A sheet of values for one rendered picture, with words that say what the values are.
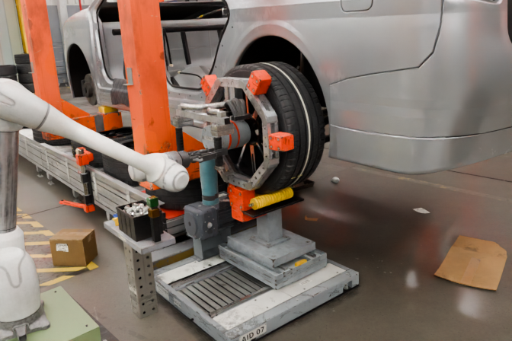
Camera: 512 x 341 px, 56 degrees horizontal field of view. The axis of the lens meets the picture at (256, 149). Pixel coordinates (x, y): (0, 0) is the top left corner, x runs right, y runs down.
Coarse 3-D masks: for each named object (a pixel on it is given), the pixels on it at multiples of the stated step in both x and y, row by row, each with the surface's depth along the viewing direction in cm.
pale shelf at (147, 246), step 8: (104, 224) 240; (112, 224) 239; (112, 232) 234; (120, 232) 228; (128, 240) 219; (144, 240) 218; (168, 240) 217; (136, 248) 213; (144, 248) 210; (152, 248) 212; (160, 248) 215
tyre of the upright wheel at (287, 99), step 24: (240, 72) 238; (288, 72) 232; (288, 96) 221; (312, 96) 229; (288, 120) 218; (312, 120) 225; (312, 144) 228; (288, 168) 224; (312, 168) 238; (264, 192) 242
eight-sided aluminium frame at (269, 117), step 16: (224, 80) 235; (240, 80) 225; (208, 96) 249; (256, 96) 220; (208, 112) 255; (272, 112) 218; (272, 128) 220; (224, 160) 257; (272, 160) 221; (224, 176) 251; (240, 176) 248; (256, 176) 230
